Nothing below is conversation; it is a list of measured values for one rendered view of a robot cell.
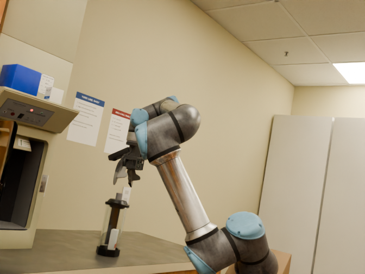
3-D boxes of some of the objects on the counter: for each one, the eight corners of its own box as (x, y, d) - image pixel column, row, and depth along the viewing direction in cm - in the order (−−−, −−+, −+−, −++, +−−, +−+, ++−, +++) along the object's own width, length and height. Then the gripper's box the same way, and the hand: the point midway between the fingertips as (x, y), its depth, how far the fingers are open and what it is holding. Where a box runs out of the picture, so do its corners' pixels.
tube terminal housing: (-82, 233, 148) (-32, 37, 157) (0, 234, 173) (40, 66, 182) (-54, 250, 133) (0, 32, 142) (32, 248, 158) (73, 63, 167)
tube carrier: (104, 247, 181) (113, 200, 183) (124, 253, 176) (133, 205, 179) (90, 249, 171) (100, 200, 173) (111, 255, 167) (121, 204, 169)
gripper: (133, 140, 168) (123, 187, 165) (153, 148, 186) (145, 190, 183) (115, 138, 171) (106, 183, 169) (137, 145, 189) (129, 186, 187)
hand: (121, 186), depth 177 cm, fingers open, 14 cm apart
